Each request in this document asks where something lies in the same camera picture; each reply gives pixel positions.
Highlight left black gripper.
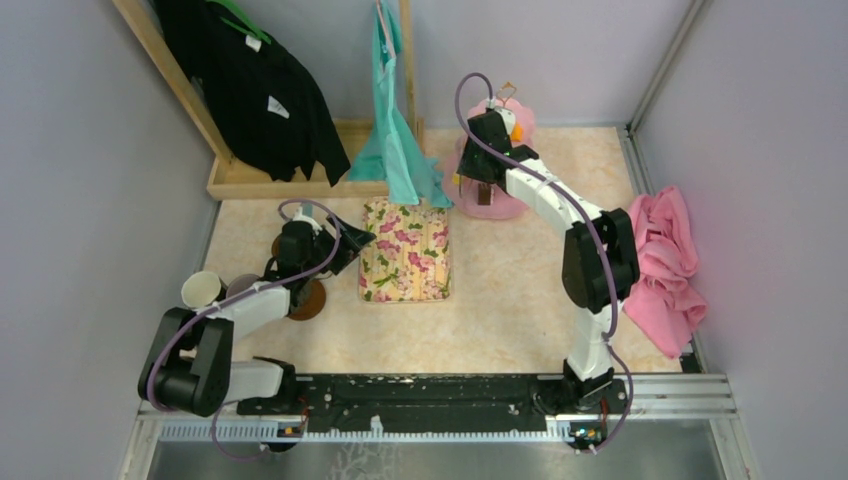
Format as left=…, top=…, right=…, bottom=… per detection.
left=303, top=212, right=376, bottom=279

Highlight chocolate cake slice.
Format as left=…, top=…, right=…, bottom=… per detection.
left=477, top=183, right=494, bottom=207

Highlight orange croissant pastry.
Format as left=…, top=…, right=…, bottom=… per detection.
left=510, top=123, right=524, bottom=143

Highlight floral serving tray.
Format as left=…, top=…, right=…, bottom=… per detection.
left=359, top=197, right=452, bottom=303

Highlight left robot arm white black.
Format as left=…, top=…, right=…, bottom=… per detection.
left=137, top=214, right=376, bottom=417

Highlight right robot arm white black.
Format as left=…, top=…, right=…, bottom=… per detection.
left=458, top=107, right=640, bottom=412

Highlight pink three-tier cake stand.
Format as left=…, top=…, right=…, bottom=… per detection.
left=442, top=82, right=536, bottom=220

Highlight teal hanging garment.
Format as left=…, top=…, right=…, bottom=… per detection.
left=348, top=1, right=452, bottom=208

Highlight purple mug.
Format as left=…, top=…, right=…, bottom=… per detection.
left=225, top=274, right=261, bottom=299

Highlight wooden clothes rack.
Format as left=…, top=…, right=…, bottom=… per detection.
left=111, top=0, right=426, bottom=200

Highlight black hanging garment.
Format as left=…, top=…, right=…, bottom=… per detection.
left=153, top=0, right=351, bottom=186

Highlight cream mug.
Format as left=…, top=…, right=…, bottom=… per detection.
left=180, top=271, right=227, bottom=309

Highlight pink crumpled cloth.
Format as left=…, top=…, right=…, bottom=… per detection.
left=624, top=186, right=708, bottom=358

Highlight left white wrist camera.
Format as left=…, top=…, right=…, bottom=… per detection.
left=291, top=204, right=322, bottom=233

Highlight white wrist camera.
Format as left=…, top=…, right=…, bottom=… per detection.
left=291, top=204, right=322, bottom=233
left=495, top=106, right=521, bottom=142

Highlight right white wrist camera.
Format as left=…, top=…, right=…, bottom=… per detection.
left=495, top=106, right=521, bottom=142

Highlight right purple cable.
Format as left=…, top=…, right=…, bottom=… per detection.
left=453, top=72, right=635, bottom=455

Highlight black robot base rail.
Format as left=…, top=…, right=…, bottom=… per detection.
left=235, top=372, right=631, bottom=453

